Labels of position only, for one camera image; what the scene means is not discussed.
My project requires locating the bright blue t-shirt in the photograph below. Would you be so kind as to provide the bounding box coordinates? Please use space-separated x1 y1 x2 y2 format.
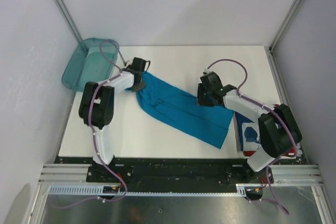
136 72 234 149

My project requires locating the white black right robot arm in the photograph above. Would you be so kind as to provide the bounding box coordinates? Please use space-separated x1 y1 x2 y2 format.
197 71 302 183

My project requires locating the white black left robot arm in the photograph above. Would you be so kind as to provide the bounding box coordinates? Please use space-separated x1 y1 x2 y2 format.
79 57 151 182

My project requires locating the teal translucent plastic bin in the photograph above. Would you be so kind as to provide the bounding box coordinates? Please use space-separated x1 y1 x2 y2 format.
61 38 119 92

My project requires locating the folded navy printed t-shirt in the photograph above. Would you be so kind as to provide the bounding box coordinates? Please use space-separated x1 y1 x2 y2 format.
235 112 261 153

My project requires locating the folded red t-shirt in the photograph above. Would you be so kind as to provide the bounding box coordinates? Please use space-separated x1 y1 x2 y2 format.
256 104 302 158

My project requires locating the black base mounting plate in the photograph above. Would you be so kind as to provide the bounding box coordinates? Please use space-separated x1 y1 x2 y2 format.
86 157 274 186

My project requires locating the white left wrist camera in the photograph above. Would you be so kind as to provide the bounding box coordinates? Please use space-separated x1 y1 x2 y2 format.
124 59 133 67

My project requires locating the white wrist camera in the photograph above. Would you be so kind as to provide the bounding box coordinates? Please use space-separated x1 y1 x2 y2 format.
203 68 211 74
124 59 133 67

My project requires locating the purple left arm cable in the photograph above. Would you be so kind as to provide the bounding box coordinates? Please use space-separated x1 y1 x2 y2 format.
49 39 129 208

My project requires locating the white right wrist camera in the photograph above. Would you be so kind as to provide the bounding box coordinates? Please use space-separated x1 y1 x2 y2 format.
203 68 211 74

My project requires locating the white slotted cable duct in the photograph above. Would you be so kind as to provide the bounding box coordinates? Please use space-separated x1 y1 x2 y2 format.
47 184 266 197

